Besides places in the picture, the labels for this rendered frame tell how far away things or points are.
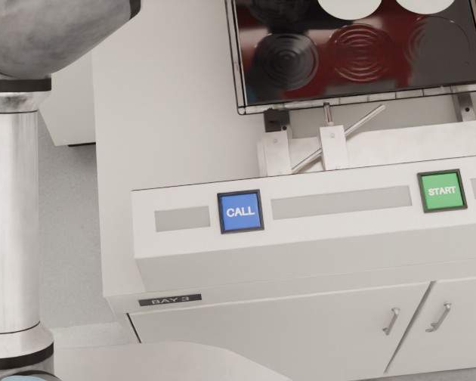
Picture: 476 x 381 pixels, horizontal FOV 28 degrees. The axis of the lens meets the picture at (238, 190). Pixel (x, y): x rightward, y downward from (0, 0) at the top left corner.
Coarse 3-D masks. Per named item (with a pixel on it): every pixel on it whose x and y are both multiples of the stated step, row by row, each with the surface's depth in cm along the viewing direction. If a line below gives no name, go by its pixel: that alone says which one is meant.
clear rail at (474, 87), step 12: (456, 84) 135; (468, 84) 135; (336, 96) 135; (348, 96) 134; (360, 96) 134; (372, 96) 134; (384, 96) 134; (396, 96) 134; (408, 96) 134; (420, 96) 135; (432, 96) 135; (252, 108) 134; (264, 108) 134; (276, 108) 134; (288, 108) 134; (300, 108) 134; (312, 108) 135
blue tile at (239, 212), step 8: (224, 200) 122; (232, 200) 122; (240, 200) 122; (248, 200) 122; (256, 200) 122; (224, 208) 121; (232, 208) 121; (240, 208) 121; (248, 208) 121; (256, 208) 121; (224, 216) 121; (232, 216) 121; (240, 216) 121; (248, 216) 121; (256, 216) 121; (224, 224) 120; (232, 224) 120; (240, 224) 120; (248, 224) 120; (256, 224) 120
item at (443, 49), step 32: (256, 0) 142; (288, 0) 142; (384, 0) 141; (256, 32) 139; (288, 32) 139; (320, 32) 139; (352, 32) 139; (384, 32) 139; (416, 32) 139; (448, 32) 139; (256, 64) 137; (288, 64) 137; (320, 64) 137; (352, 64) 137; (384, 64) 137; (416, 64) 137; (448, 64) 136; (256, 96) 135; (288, 96) 135; (320, 96) 135
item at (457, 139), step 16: (400, 128) 135; (416, 128) 135; (432, 128) 135; (448, 128) 134; (464, 128) 134; (256, 144) 134; (288, 144) 134; (304, 144) 134; (352, 144) 134; (368, 144) 134; (384, 144) 134; (400, 144) 134; (416, 144) 134; (432, 144) 134; (448, 144) 133; (464, 144) 133; (320, 160) 133; (352, 160) 133; (368, 160) 133; (384, 160) 133; (400, 160) 133; (416, 160) 133
